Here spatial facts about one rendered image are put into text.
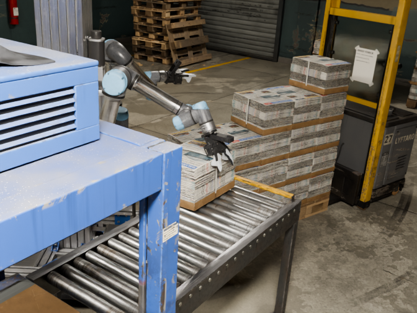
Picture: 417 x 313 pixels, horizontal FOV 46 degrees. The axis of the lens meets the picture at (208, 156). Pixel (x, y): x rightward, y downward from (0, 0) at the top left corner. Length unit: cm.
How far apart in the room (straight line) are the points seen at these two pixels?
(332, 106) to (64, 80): 306
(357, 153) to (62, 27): 287
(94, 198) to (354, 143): 376
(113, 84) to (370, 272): 226
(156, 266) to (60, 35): 173
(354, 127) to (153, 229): 348
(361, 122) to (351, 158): 35
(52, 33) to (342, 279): 242
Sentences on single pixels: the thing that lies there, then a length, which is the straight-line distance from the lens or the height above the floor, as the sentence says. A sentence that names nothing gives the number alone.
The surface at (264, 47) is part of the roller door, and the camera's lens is 1082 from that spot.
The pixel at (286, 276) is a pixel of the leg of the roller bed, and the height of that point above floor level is 34.
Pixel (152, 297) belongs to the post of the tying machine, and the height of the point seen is 111.
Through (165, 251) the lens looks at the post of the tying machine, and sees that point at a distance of 133.
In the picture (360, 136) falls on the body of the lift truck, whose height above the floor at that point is 59.
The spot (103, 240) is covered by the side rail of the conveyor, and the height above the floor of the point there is 80.
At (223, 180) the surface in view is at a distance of 263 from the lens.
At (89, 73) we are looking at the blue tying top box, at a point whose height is 172.
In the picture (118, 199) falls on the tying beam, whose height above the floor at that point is 148.
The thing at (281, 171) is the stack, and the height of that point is 52.
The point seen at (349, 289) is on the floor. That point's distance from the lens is 352.
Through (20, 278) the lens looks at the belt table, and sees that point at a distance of 210.
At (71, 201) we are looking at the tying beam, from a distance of 102.
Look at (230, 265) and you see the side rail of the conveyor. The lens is 219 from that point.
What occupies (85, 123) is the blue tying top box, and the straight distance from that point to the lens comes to 123.
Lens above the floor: 199
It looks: 22 degrees down
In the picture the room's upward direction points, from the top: 4 degrees clockwise
